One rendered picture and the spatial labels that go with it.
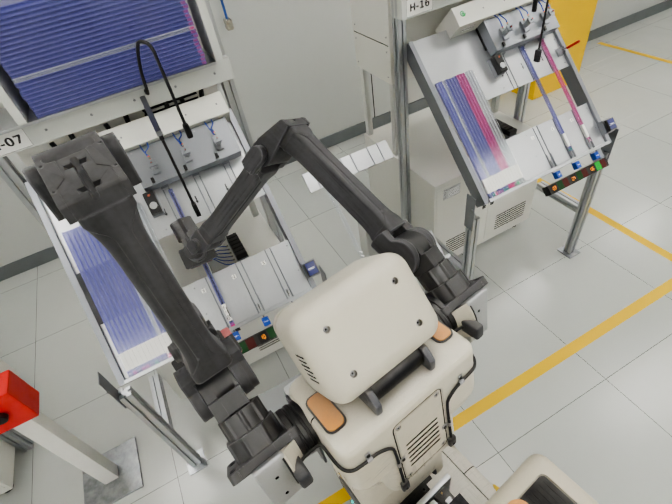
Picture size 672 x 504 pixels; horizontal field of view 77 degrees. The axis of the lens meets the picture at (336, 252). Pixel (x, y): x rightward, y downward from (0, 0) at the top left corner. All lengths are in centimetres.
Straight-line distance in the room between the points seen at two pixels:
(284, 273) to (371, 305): 92
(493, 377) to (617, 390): 50
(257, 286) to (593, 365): 154
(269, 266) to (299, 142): 68
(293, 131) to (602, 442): 171
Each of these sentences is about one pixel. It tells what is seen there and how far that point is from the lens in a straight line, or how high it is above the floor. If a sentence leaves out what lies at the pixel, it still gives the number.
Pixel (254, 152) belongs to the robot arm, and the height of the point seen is 138.
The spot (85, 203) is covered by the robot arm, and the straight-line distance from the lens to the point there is 52.
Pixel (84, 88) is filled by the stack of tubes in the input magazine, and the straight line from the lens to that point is 148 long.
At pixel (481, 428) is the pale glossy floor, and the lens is 201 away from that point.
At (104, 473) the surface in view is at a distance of 222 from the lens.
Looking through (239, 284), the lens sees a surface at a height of 80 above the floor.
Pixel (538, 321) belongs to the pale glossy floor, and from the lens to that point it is 234.
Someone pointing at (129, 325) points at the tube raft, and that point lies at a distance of 152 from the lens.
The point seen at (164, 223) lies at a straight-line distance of 154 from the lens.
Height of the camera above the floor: 184
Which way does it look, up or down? 44 degrees down
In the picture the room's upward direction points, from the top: 12 degrees counter-clockwise
